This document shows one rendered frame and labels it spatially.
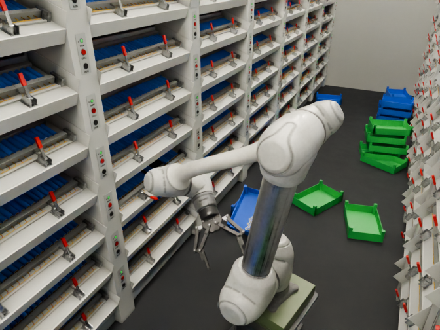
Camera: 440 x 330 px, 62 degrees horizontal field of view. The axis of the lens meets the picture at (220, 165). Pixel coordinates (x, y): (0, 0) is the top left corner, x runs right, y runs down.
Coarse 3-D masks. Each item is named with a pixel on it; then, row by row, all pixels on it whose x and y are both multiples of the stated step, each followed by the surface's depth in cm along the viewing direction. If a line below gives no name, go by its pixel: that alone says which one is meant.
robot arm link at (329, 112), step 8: (312, 104) 106; (320, 104) 103; (328, 104) 102; (336, 104) 104; (312, 112) 101; (320, 112) 102; (328, 112) 101; (336, 112) 101; (328, 120) 101; (336, 120) 101; (328, 128) 102; (336, 128) 103; (328, 136) 103
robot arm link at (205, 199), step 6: (204, 192) 141; (210, 192) 142; (192, 198) 142; (198, 198) 140; (204, 198) 139; (210, 198) 140; (198, 204) 139; (204, 204) 139; (210, 204) 140; (216, 204) 142; (198, 210) 141
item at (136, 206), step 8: (176, 152) 200; (184, 152) 197; (192, 152) 196; (184, 160) 196; (192, 160) 199; (136, 200) 163; (152, 200) 171; (128, 208) 158; (136, 208) 160; (120, 216) 149; (128, 216) 155
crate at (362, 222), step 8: (344, 208) 242; (352, 208) 245; (360, 208) 243; (368, 208) 242; (376, 208) 239; (344, 216) 239; (352, 216) 240; (360, 216) 240; (368, 216) 240; (376, 216) 236; (352, 224) 233; (360, 224) 233; (368, 224) 233; (376, 224) 233; (352, 232) 219; (360, 232) 218; (368, 232) 225; (376, 232) 225; (384, 232) 214; (368, 240) 219; (376, 240) 218
